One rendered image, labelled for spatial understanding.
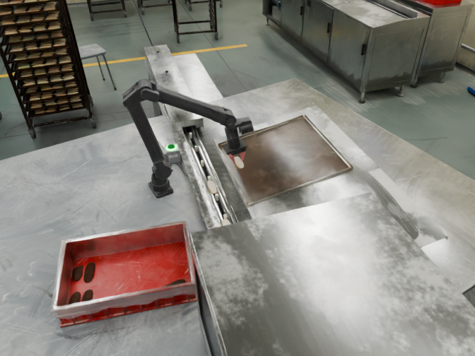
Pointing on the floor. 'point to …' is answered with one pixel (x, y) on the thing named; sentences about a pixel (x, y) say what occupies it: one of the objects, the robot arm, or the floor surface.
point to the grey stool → (95, 56)
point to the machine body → (196, 86)
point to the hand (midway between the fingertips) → (238, 160)
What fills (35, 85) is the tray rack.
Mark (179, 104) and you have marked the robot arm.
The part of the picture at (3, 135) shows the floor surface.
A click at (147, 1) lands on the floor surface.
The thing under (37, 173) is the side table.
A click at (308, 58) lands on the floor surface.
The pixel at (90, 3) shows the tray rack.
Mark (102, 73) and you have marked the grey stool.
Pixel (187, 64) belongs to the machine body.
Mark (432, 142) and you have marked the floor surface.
